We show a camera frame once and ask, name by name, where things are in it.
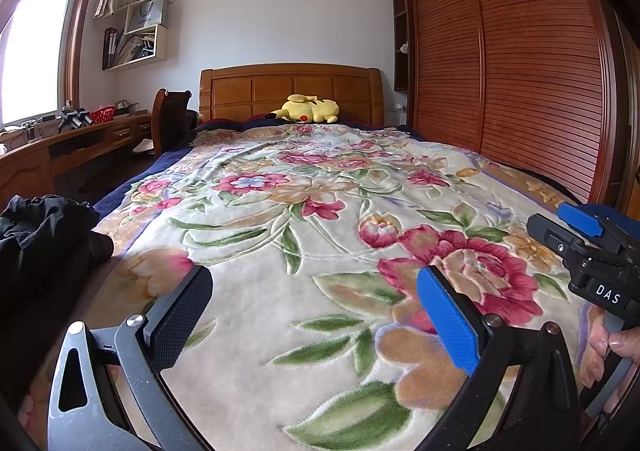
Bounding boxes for person's right hand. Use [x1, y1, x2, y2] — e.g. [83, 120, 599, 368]
[580, 306, 640, 388]

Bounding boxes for white wall shelf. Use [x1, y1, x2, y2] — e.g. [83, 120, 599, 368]
[101, 0, 175, 72]

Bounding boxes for wooden bed headboard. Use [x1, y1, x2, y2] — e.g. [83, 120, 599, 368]
[198, 64, 383, 127]

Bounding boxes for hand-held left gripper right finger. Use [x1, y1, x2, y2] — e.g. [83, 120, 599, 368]
[416, 265, 583, 451]

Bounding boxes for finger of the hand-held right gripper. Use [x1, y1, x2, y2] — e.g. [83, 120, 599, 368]
[526, 212, 583, 257]
[556, 202, 608, 238]

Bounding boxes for yellow plush toy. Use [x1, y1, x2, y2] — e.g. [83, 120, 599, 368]
[264, 94, 342, 124]

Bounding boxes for black wrinkled garment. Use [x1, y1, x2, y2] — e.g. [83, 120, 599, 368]
[0, 195, 116, 382]

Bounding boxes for wooden desk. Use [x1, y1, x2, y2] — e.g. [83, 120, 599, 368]
[0, 111, 153, 204]

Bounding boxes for floral blanket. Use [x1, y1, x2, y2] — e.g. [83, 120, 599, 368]
[20, 124, 621, 451]

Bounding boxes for wooden louvered wardrobe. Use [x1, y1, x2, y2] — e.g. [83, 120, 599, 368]
[390, 0, 640, 222]

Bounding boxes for navy blue bedsheet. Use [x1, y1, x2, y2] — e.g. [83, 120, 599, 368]
[92, 128, 211, 219]

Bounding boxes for dark pillow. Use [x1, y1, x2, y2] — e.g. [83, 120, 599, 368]
[200, 115, 273, 129]

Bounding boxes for books and papers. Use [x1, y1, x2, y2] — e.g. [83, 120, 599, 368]
[102, 27, 156, 69]

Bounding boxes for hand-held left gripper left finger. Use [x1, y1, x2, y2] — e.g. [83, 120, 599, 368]
[47, 265, 215, 451]

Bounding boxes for window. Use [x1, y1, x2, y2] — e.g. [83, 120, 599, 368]
[0, 0, 108, 127]

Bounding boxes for wooden chair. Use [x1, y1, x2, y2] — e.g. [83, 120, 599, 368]
[151, 88, 193, 157]

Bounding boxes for dark wooden side shelf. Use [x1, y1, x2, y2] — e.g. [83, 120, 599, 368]
[392, 0, 412, 92]

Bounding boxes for white paper bag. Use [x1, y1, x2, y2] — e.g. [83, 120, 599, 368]
[124, 0, 166, 34]

